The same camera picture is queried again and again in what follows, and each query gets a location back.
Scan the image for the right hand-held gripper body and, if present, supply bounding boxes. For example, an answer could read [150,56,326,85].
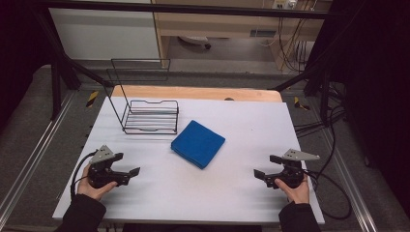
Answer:
[264,148,321,189]

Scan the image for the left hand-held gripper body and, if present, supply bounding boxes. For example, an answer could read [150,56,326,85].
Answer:
[87,144,132,189]

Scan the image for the black wire rack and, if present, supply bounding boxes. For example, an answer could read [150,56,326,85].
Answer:
[105,58,181,136]

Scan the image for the blue cloth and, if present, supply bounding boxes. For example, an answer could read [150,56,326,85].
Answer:
[170,119,226,170]

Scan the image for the person's left hand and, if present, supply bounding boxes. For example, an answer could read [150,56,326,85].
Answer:
[76,163,119,201]

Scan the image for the person's right hand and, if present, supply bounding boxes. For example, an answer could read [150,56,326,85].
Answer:
[274,176,311,205]

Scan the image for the yellow black striped tape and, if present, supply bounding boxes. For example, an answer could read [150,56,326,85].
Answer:
[85,90,100,109]
[293,96,311,111]

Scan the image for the white table board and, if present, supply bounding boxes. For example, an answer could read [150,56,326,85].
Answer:
[51,96,326,225]

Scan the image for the wooden table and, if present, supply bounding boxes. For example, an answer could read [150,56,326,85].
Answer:
[110,84,284,103]

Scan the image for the white cabinet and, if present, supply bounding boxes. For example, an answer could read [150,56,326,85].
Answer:
[47,7,161,61]

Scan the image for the black curtain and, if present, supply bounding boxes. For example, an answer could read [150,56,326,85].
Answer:
[0,0,56,131]
[312,0,410,214]

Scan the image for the white device under desk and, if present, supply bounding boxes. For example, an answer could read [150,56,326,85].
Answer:
[177,35,213,50]

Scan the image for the light wooden desk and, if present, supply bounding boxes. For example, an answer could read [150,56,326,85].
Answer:
[151,0,334,71]

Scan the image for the white power strip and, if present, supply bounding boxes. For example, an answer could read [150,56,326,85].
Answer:
[272,0,299,11]

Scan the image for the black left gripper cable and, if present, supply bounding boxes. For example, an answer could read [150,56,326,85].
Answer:
[70,150,99,199]

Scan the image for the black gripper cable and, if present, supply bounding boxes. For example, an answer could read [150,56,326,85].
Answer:
[70,150,99,199]
[303,168,353,221]

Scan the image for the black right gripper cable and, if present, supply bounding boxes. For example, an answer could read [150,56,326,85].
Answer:
[303,168,353,221]

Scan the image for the aluminium rail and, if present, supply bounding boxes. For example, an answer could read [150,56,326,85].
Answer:
[320,127,379,232]
[0,90,77,224]

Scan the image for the black floor cables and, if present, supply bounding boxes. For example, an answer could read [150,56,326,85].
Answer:
[293,81,348,138]

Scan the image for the black frame strut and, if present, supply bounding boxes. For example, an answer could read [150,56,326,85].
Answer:
[30,8,114,121]
[273,62,332,124]

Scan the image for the hanging cable bundle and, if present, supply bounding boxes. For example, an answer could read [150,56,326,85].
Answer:
[277,16,311,73]

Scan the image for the black frame crossbar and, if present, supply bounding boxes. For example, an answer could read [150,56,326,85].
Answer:
[42,0,343,19]

